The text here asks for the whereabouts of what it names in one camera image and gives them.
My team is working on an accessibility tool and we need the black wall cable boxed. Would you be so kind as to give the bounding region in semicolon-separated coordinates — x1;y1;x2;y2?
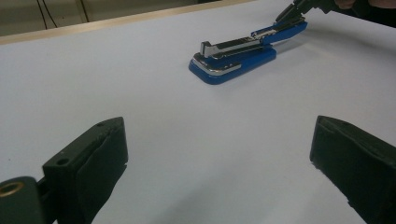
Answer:
35;0;49;31
41;0;59;29

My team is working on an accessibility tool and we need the blue stapler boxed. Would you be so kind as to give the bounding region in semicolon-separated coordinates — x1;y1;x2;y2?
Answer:
188;15;309;86

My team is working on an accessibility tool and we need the white table sheet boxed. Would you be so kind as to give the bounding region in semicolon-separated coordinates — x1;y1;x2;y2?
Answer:
0;0;396;224

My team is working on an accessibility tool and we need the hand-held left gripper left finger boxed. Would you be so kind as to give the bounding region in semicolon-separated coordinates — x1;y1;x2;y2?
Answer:
42;117;129;224

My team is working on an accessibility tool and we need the wooden table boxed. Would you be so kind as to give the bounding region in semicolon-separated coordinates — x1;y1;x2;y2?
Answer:
0;0;260;46

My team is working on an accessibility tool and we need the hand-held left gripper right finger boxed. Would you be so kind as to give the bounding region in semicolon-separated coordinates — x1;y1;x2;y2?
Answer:
309;115;396;224

